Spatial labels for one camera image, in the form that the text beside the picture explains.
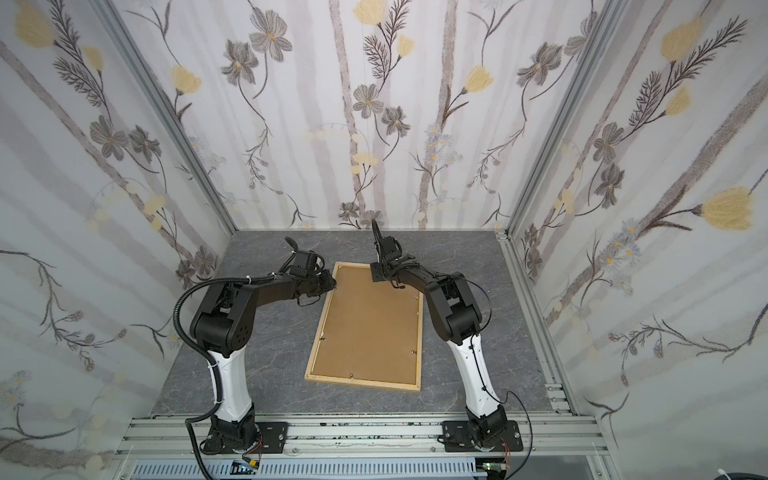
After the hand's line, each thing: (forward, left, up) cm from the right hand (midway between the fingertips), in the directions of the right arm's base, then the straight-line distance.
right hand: (375, 259), depth 104 cm
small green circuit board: (-62, +29, -7) cm, 69 cm away
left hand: (-6, +15, -4) cm, 16 cm away
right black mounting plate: (-54, -23, -1) cm, 59 cm away
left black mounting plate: (-55, +23, -3) cm, 60 cm away
